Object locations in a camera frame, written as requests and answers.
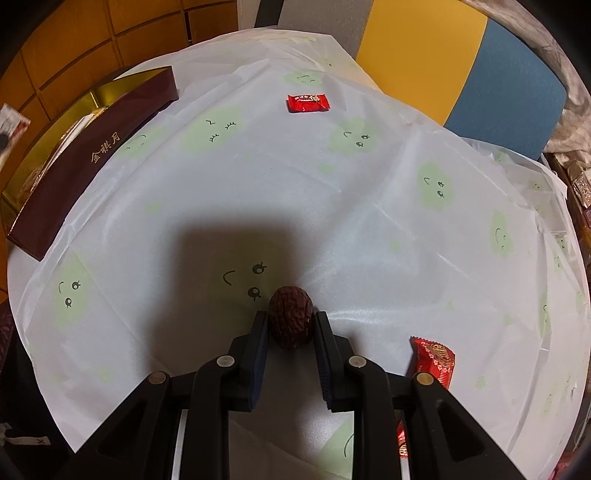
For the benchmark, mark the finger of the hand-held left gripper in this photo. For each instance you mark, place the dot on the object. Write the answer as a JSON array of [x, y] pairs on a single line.
[[3, 141]]

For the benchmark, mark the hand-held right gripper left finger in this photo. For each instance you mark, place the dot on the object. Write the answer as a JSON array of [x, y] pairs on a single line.
[[258, 360]]

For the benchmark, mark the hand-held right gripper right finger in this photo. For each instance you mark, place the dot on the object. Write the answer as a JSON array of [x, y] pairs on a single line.
[[325, 364]]

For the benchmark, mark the dried red date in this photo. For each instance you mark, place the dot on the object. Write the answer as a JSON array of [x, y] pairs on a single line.
[[291, 316]]

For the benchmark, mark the maroon gift box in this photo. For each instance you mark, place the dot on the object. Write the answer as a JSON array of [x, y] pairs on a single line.
[[92, 157]]

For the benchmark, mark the red patterned snack packet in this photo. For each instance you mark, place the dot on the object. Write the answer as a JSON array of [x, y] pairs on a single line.
[[431, 360]]

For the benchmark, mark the white tablecloth with green faces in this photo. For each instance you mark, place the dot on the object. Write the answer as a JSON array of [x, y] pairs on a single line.
[[392, 240]]

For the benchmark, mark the small red candy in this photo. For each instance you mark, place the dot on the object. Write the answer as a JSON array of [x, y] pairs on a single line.
[[308, 103]]

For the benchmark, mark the gold foil packet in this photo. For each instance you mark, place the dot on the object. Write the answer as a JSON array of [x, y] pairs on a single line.
[[581, 184]]

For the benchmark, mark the yellow and blue chair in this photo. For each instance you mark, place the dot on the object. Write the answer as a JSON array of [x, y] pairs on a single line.
[[485, 69]]

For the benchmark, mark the grey patterned cloth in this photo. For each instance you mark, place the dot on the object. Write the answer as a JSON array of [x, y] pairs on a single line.
[[568, 69]]

